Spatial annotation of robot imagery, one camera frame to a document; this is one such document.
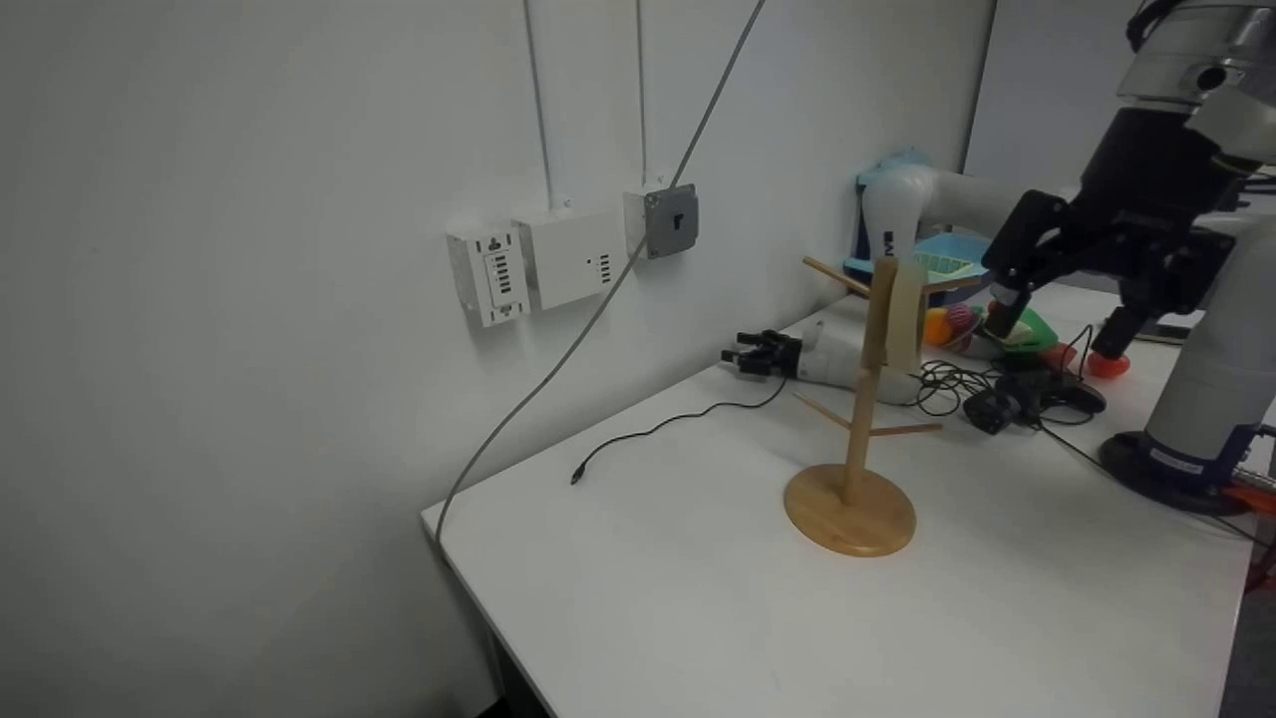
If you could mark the wooden peg stand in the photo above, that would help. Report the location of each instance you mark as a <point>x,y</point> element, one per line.
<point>852,512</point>

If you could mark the teal plastic box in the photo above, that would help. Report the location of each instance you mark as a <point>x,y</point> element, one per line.
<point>957,252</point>

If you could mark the purple toy food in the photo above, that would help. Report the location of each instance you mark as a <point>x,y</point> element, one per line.
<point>957,318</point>

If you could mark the white labelled wall box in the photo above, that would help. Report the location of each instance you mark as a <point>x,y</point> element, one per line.
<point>488,277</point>

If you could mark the black power adapter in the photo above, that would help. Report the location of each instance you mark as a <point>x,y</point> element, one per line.
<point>989,409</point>

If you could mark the white wall conduit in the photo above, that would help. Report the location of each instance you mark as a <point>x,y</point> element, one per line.
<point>640,82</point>
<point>536,95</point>

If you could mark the black round cobot base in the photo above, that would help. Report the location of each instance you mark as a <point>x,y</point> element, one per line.
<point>1170,482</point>

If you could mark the grey junction box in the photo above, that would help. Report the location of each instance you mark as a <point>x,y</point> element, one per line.
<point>673,223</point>

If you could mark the round red toy food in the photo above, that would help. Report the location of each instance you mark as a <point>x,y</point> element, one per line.
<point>1108,370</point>

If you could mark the black handheld controller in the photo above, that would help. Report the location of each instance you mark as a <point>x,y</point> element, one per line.
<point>1057,397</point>

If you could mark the orange toy food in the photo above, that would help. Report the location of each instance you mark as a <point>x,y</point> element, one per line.
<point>938,330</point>

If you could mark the dark vertical wall trim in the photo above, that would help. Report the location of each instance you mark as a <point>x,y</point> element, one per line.
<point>981,67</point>

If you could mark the green toy vegetable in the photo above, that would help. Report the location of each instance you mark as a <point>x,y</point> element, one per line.
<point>1036,337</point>

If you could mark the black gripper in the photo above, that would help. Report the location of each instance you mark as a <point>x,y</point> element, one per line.
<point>1152,201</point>

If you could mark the plain white wall box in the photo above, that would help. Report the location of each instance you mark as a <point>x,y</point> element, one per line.
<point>572,260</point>

